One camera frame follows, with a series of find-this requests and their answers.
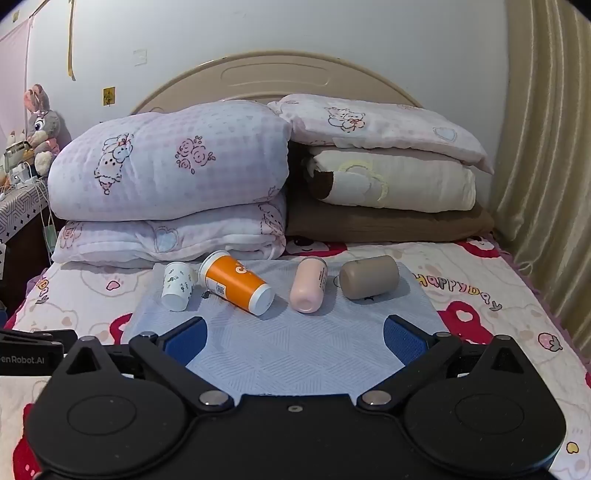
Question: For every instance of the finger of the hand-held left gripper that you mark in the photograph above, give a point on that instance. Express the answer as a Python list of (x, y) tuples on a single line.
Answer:
[(57, 337)]

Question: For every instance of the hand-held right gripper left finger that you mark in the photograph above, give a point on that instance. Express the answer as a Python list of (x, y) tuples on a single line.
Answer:
[(187, 342)]

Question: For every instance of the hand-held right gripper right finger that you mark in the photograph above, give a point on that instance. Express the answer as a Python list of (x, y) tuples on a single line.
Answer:
[(404, 342)]

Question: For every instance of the small white printed cup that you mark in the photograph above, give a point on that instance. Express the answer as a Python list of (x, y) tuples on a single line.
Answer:
[(178, 286)]

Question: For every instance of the grey-brown cup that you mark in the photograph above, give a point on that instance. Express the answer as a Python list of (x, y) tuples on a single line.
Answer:
[(369, 277)]

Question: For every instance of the orange paper cup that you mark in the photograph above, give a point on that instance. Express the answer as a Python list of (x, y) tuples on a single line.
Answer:
[(235, 282)]

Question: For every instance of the pink cup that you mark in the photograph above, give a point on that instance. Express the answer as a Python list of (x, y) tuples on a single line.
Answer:
[(308, 284)]

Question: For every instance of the light blue quilted mat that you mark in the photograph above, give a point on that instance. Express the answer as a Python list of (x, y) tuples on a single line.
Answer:
[(286, 344)]

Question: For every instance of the green face mask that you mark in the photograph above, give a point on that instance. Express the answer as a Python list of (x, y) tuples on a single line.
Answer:
[(50, 236)]

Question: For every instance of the printed bear bed sheet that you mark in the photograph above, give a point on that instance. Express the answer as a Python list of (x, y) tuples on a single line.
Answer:
[(498, 300)]

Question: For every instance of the brown pillow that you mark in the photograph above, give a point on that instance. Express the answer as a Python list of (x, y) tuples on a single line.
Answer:
[(388, 226)]

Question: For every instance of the bedside table with patterned cloth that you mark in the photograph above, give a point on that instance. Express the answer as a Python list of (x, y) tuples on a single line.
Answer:
[(21, 207)]

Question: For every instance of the folded lilac checked quilt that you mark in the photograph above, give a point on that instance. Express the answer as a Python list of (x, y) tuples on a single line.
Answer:
[(175, 184)]

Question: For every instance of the cream folded blanket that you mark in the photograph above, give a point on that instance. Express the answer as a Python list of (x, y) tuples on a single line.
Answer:
[(406, 182)]

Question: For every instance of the white charger dock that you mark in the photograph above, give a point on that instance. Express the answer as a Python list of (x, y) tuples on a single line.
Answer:
[(21, 173)]

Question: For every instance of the grey plush rabbit toy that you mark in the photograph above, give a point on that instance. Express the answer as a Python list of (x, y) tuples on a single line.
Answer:
[(41, 124)]

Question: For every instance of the pink checked pillow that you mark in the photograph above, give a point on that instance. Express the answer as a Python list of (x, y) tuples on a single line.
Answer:
[(383, 122)]

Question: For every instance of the beige pleated curtain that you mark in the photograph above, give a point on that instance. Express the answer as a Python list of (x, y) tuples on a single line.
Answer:
[(549, 152)]

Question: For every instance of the pink window blind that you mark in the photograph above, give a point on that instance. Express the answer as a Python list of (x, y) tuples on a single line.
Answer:
[(14, 78)]

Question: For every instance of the beige bed headboard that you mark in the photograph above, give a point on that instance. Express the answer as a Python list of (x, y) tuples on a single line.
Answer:
[(277, 76)]

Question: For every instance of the yellow hanging ribbon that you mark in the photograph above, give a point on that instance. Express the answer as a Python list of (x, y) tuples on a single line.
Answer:
[(71, 41)]

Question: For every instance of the yellow wall sticker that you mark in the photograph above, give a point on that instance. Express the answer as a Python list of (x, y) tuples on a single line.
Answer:
[(108, 96)]

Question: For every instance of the white wall plate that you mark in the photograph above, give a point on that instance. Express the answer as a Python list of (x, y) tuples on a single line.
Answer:
[(141, 56)]

